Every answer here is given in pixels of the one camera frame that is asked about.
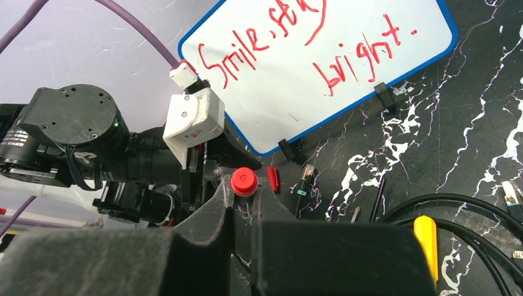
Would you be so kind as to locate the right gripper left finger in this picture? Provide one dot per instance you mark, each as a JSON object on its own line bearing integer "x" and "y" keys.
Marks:
{"x": 193, "y": 258}

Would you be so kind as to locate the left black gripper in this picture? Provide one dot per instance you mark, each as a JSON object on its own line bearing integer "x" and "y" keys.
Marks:
{"x": 147, "y": 183}

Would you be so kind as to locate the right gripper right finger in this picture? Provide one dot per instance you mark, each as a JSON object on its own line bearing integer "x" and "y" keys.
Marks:
{"x": 295, "y": 257}

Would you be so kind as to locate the yellow handled screwdriver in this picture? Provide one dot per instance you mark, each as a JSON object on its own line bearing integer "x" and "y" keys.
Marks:
{"x": 425, "y": 230}

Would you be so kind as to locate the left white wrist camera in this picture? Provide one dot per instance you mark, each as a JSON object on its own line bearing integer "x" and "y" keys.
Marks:
{"x": 195, "y": 116}

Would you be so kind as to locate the red marker cap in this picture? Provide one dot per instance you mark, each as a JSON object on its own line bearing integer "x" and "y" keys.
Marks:
{"x": 273, "y": 178}

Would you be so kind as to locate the whiteboard metal stand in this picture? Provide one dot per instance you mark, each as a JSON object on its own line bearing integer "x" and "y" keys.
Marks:
{"x": 292, "y": 150}

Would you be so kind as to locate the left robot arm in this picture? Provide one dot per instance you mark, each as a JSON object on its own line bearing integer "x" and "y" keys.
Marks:
{"x": 76, "y": 138}

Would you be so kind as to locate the blue framed whiteboard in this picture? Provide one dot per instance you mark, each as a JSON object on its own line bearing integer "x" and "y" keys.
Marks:
{"x": 285, "y": 68}

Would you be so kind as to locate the white red marker pen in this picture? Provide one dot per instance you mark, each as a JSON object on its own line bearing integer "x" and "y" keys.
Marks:
{"x": 244, "y": 183}

